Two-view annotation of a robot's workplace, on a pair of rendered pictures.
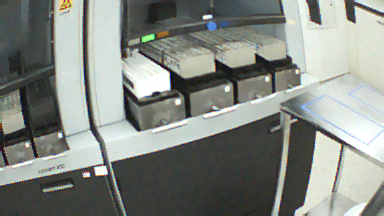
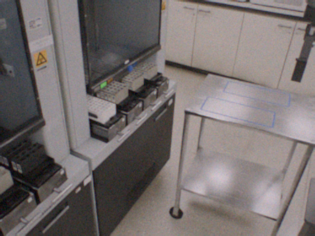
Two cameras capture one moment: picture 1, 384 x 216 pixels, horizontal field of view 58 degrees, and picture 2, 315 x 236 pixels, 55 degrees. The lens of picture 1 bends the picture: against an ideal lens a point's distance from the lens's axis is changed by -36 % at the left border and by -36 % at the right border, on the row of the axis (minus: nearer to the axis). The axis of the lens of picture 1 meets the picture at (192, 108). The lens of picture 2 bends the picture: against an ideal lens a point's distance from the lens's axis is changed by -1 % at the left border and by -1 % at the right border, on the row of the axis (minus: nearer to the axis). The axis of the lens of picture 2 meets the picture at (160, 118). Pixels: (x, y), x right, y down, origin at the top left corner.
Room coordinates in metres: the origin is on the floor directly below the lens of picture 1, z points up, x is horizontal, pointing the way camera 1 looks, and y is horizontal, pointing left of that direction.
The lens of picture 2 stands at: (0.30, 0.62, 1.60)
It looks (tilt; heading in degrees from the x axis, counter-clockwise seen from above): 34 degrees down; 322
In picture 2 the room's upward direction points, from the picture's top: 3 degrees clockwise
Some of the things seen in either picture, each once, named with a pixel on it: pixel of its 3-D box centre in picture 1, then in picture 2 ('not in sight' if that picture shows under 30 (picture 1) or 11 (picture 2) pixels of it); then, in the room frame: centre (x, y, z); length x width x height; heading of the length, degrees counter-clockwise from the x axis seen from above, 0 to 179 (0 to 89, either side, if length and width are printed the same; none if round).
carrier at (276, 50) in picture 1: (273, 51); (151, 72); (1.57, -0.30, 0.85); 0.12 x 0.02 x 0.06; 114
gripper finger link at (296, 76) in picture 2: (313, 6); (298, 70); (0.71, -0.23, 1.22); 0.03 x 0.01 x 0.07; 25
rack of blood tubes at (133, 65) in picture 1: (135, 73); (83, 106); (1.46, 0.16, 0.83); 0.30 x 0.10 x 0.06; 25
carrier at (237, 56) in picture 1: (239, 56); (136, 82); (1.50, -0.16, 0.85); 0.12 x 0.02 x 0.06; 115
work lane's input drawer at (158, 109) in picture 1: (124, 78); (64, 107); (1.58, 0.22, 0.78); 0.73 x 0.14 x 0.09; 25
